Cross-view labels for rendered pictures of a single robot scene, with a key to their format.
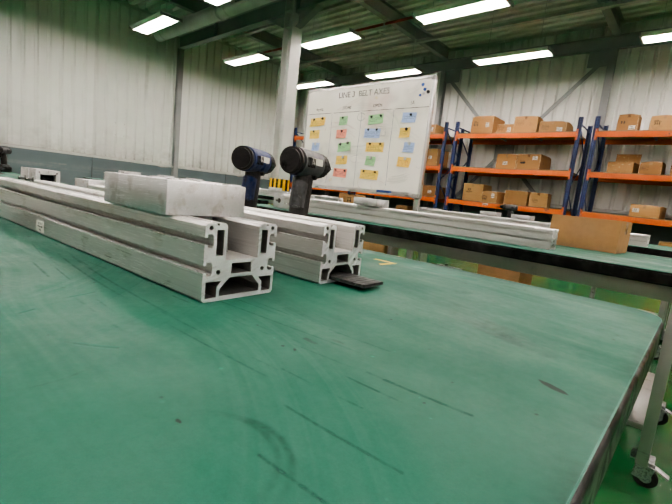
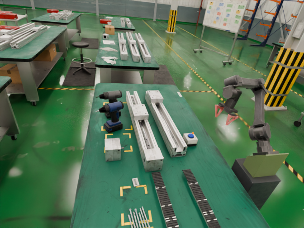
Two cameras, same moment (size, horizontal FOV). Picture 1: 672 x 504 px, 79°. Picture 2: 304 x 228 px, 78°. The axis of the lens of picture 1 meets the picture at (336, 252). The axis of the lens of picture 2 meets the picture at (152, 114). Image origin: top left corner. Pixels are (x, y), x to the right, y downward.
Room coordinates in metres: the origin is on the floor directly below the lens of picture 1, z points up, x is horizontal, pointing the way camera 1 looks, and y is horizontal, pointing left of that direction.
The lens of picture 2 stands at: (1.81, 1.09, 1.65)
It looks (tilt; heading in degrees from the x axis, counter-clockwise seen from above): 32 degrees down; 215
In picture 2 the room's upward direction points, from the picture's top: 7 degrees clockwise
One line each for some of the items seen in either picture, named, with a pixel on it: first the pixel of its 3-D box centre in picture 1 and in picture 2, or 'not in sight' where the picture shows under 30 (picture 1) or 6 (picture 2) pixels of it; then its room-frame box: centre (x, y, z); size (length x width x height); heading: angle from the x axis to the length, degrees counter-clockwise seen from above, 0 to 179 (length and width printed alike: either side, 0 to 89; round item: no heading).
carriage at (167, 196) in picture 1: (173, 204); (154, 97); (0.55, 0.22, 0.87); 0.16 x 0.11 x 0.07; 52
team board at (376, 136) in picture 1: (355, 189); not in sight; (4.01, -0.12, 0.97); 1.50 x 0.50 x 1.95; 48
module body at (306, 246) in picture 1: (192, 220); (138, 118); (0.85, 0.31, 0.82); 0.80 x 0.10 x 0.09; 52
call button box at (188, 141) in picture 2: not in sight; (188, 139); (0.77, 0.72, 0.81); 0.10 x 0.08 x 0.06; 142
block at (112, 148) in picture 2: not in sight; (114, 149); (1.22, 0.44, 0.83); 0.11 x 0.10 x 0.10; 142
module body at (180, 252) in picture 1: (94, 218); (161, 117); (0.70, 0.42, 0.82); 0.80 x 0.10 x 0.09; 52
